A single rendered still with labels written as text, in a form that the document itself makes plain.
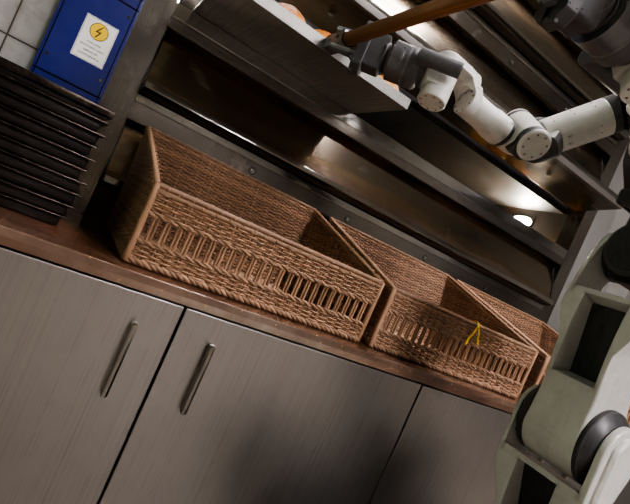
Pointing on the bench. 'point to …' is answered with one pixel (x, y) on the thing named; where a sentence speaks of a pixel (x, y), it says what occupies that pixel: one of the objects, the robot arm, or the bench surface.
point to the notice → (94, 41)
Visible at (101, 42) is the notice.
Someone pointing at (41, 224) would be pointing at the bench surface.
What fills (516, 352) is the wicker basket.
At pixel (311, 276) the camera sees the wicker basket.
